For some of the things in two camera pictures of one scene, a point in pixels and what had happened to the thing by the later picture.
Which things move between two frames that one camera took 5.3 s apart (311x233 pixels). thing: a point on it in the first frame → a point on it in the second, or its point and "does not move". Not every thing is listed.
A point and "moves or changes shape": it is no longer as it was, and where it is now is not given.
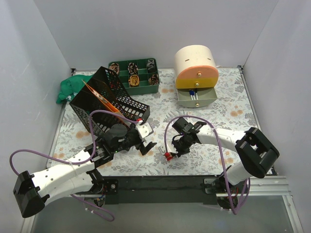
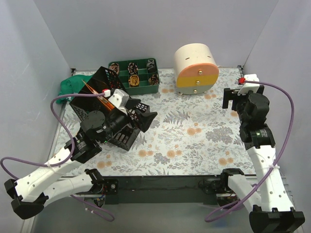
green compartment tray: (141, 76) does not move
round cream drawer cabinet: (196, 75) moves or changes shape
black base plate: (157, 190) does not move
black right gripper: (176, 149) → (231, 96)
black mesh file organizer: (102, 105) does not move
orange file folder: (108, 103) does not move
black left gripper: (140, 143) → (132, 112)
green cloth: (71, 87) does not move
